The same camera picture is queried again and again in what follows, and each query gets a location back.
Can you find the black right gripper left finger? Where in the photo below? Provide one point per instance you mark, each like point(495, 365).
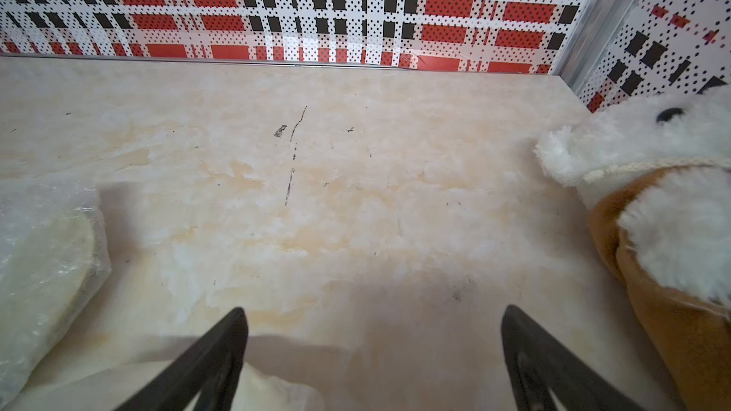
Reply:
point(206, 374)

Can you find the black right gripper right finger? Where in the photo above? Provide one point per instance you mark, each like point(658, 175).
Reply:
point(544, 374)

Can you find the clear bubble wrap sheet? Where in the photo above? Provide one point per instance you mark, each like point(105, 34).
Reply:
point(54, 259)

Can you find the white teddy bear brown shirt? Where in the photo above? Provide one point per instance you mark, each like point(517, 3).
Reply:
point(654, 175)

